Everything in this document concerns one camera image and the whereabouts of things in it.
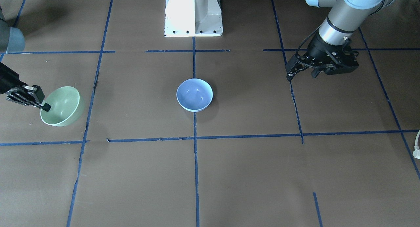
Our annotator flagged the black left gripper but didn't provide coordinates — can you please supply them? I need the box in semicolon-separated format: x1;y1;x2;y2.
285;32;348;82

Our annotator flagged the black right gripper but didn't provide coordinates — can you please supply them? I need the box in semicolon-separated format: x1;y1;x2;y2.
0;63;51;112

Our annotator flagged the green bowl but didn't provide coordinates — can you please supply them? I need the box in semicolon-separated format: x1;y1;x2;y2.
40;86;85;127

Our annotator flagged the blue bowl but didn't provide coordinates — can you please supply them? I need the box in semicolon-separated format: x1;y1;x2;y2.
176;78;214;113

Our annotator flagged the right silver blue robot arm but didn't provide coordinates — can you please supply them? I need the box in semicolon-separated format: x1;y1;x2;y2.
0;11;51;112

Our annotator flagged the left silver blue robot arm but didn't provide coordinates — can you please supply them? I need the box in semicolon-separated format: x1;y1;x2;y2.
285;0;396;81

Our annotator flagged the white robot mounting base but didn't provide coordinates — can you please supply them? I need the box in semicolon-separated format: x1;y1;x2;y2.
164;0;223;37

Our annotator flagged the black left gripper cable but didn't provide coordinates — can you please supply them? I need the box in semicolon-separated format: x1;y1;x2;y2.
295;24;324;63

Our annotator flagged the white toaster power cable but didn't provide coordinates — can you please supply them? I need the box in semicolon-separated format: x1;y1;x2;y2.
413;130;420;160

